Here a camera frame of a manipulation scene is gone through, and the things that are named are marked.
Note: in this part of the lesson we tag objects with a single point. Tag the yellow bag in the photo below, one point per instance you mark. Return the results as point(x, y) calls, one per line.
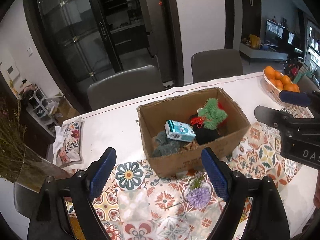
point(255, 42)

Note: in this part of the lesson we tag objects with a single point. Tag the dark wooden door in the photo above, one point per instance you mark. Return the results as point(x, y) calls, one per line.
point(230, 17)

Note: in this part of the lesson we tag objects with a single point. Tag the pile of oranges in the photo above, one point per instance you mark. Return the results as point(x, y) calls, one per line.
point(280, 78)

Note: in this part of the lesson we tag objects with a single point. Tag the person's right forearm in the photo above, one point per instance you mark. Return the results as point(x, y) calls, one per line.
point(317, 192)

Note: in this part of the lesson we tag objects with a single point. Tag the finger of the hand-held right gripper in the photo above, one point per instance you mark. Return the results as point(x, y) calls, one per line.
point(293, 98)
point(270, 116)

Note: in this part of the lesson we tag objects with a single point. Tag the red strawberry plush toy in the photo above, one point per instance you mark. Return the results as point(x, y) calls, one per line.
point(211, 112)

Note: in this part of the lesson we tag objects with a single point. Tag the small blue white carton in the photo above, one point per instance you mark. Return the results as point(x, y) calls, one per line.
point(178, 130)

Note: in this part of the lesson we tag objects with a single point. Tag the white fruit basket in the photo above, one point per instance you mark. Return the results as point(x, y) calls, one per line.
point(271, 90)

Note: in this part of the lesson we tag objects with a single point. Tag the cluttered storage rack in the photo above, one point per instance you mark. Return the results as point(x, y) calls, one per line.
point(40, 102)

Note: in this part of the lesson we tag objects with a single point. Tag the gold wrapper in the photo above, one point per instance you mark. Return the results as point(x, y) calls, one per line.
point(190, 146)

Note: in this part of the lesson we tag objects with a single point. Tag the dark sliding glass door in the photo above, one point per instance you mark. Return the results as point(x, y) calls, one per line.
point(70, 30)

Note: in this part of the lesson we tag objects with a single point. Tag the low grey console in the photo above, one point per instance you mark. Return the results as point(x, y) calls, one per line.
point(262, 53)

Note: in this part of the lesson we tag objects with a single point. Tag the purple flower ball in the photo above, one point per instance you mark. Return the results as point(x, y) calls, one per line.
point(198, 196)

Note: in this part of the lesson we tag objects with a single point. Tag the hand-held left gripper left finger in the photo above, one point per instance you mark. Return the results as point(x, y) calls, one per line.
point(102, 172)

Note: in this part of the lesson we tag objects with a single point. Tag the grey green cloth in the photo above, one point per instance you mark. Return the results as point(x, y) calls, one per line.
point(165, 145)

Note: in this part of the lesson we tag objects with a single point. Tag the computer monitor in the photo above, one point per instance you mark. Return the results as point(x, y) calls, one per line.
point(290, 38)
point(273, 28)

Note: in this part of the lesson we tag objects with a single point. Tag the grey dining chair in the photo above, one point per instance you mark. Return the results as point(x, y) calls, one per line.
point(217, 65)
point(307, 83)
point(120, 87)

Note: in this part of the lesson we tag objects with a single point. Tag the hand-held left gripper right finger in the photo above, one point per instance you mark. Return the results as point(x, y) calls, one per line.
point(215, 177)

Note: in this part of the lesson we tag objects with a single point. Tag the glass vase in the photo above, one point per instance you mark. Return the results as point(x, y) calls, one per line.
point(32, 180)

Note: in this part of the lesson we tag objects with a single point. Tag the dried flower bouquet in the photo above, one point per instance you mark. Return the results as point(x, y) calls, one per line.
point(12, 150)

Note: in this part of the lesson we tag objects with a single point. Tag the white printed tablecloth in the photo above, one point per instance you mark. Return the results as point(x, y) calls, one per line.
point(112, 122)

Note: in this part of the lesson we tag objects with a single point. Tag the brown cardboard box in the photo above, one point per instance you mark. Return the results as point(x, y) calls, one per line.
point(220, 150)

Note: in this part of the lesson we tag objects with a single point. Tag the patterned table runner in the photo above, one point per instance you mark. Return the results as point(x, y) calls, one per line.
point(150, 200)

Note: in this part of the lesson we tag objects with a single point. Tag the floral fabric pouch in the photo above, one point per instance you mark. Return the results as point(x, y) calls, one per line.
point(71, 140)

